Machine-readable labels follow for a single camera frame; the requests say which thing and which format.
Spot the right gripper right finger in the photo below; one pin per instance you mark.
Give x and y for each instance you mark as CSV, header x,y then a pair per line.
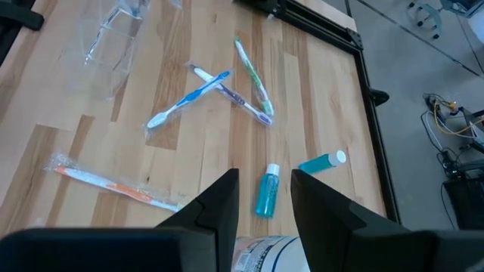
x,y
359,245

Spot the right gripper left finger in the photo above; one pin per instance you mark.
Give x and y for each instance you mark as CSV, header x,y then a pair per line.
x,y
189,245

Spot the teal mouthwash bottle white cap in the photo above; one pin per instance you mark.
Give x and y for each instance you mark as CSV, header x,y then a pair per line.
x,y
267,190
323,162

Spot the orange white toothbrush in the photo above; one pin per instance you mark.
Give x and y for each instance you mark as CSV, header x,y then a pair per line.
x,y
113,185

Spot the blue white toothbrush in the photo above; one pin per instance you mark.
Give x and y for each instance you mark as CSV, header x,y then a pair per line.
x,y
189,98

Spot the purple white toothbrush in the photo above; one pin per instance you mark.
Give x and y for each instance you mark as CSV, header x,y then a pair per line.
x,y
234,96

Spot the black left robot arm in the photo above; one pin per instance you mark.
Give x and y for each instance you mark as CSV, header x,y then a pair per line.
x,y
19,17

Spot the white blue wipes canister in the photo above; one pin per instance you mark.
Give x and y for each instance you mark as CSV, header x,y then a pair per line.
x,y
264,253

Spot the black floor box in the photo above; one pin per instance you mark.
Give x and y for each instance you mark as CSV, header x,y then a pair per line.
x,y
467,204

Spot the clear plastic bag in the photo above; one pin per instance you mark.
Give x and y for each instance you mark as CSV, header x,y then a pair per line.
x,y
109,56

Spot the grey chair base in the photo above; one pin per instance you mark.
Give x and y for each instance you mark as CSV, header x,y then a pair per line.
x,y
427,15

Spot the black aluminium table frame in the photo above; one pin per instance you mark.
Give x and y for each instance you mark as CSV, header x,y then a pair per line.
x,y
373,113

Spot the black frame bracket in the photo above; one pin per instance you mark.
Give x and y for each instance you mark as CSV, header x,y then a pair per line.
x,y
378,96

